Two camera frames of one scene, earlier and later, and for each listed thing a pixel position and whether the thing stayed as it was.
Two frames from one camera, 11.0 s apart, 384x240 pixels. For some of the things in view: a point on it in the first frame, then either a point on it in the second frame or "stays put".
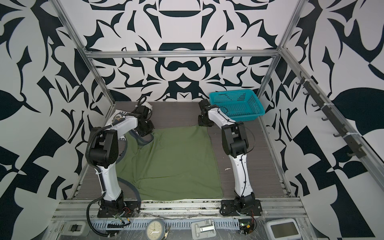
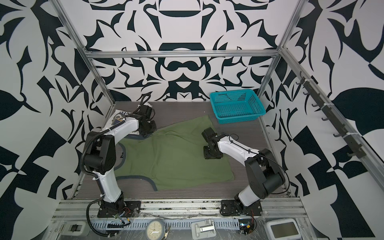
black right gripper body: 203,122 → 208,152
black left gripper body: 149,127 stays put
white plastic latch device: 203,229 stays put
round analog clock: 155,229 stays put
